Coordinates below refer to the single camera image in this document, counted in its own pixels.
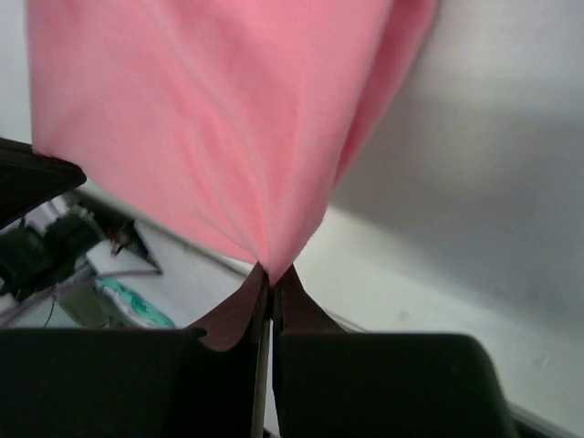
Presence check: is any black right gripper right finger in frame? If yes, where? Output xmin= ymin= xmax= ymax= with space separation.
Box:
xmin=273 ymin=269 xmax=516 ymax=437

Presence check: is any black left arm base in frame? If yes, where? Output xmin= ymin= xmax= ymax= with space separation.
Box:
xmin=0 ymin=189 xmax=179 ymax=329

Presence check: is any pink t-shirt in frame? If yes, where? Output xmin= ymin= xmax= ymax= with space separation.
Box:
xmin=26 ymin=1 xmax=437 ymax=282

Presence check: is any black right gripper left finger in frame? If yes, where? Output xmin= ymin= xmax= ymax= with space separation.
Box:
xmin=1 ymin=266 xmax=269 ymax=437

